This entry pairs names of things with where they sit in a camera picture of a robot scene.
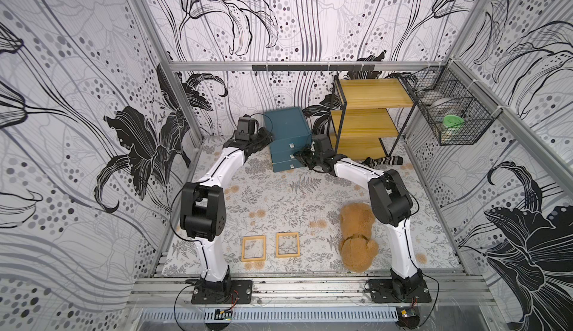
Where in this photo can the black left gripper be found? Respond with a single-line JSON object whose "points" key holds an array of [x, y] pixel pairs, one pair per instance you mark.
{"points": [[265, 137]]}

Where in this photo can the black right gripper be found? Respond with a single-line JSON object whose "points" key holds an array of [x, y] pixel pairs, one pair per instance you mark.
{"points": [[311, 156]]}

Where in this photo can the teal yellow drawer cabinet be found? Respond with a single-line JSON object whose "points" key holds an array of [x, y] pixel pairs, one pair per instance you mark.
{"points": [[290, 134]]}

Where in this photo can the yellow square brooch box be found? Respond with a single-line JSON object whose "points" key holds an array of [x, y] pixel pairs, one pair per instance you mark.
{"points": [[288, 245], [254, 248]]}

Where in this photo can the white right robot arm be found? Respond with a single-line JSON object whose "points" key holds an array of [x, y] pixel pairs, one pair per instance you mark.
{"points": [[390, 204]]}

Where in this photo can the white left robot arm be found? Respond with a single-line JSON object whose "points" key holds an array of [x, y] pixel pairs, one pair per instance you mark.
{"points": [[203, 212]]}

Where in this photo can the wooden black-framed shelf rack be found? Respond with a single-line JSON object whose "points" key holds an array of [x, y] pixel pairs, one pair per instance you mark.
{"points": [[360, 115]]}

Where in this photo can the black white striped sock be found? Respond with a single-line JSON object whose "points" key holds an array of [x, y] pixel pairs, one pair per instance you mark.
{"points": [[387, 160]]}

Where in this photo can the brown teddy bear plush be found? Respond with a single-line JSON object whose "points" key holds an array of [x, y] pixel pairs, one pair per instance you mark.
{"points": [[357, 247]]}

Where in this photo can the white bowl in basket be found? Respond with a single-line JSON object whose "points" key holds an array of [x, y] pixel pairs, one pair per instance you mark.
{"points": [[443, 106]]}

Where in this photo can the green lidded cup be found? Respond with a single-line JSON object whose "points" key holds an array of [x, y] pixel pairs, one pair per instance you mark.
{"points": [[451, 126]]}

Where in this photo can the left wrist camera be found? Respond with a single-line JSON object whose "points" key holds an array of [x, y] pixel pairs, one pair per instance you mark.
{"points": [[247, 128]]}

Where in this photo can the black wall hook bar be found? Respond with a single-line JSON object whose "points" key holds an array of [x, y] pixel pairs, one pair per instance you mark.
{"points": [[313, 67]]}

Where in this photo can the black wire wall basket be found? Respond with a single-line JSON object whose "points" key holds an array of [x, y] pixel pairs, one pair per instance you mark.
{"points": [[435, 82]]}

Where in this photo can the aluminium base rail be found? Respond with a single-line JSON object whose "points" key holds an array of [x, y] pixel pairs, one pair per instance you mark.
{"points": [[320, 290]]}

